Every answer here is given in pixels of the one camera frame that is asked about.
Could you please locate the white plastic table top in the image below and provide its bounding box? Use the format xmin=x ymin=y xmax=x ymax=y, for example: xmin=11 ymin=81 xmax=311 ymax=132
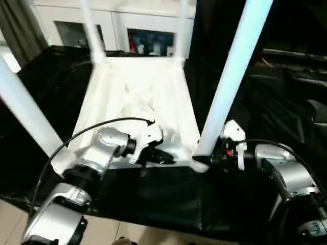
xmin=50 ymin=55 xmax=211 ymax=175

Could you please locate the white plastic table leg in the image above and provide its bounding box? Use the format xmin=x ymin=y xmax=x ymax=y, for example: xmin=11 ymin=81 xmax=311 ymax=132
xmin=193 ymin=0 xmax=274 ymax=160
xmin=0 ymin=55 xmax=65 ymax=160
xmin=78 ymin=0 xmax=109 ymax=66
xmin=173 ymin=0 xmax=191 ymax=66

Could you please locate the black mat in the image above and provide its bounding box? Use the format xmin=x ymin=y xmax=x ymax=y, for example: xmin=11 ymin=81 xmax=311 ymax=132
xmin=0 ymin=43 xmax=327 ymax=243

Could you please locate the grey left robot foot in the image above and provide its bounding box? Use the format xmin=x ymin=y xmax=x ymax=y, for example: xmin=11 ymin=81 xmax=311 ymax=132
xmin=114 ymin=237 xmax=137 ymax=245

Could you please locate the black metal bar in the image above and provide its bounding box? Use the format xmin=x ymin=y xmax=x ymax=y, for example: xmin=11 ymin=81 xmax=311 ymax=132
xmin=262 ymin=47 xmax=327 ymax=63

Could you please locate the white cabinet with glass doors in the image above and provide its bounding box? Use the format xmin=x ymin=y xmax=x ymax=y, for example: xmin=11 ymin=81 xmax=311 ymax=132
xmin=32 ymin=0 xmax=198 ymax=58

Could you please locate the grey curtain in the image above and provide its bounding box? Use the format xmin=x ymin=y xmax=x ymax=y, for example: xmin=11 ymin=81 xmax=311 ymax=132
xmin=0 ymin=0 xmax=50 ymax=68

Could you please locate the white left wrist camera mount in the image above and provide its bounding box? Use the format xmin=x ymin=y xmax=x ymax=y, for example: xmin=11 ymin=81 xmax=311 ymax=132
xmin=129 ymin=122 xmax=165 ymax=165

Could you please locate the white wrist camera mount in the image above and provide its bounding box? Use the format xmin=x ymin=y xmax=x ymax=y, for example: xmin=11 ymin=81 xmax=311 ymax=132
xmin=129 ymin=122 xmax=165 ymax=165
xmin=220 ymin=119 xmax=249 ymax=173

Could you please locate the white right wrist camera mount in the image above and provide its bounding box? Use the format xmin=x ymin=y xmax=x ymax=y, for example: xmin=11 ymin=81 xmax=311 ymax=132
xmin=220 ymin=119 xmax=249 ymax=173

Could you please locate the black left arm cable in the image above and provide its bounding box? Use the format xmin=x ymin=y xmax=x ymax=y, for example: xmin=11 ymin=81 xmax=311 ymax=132
xmin=27 ymin=117 xmax=156 ymax=217

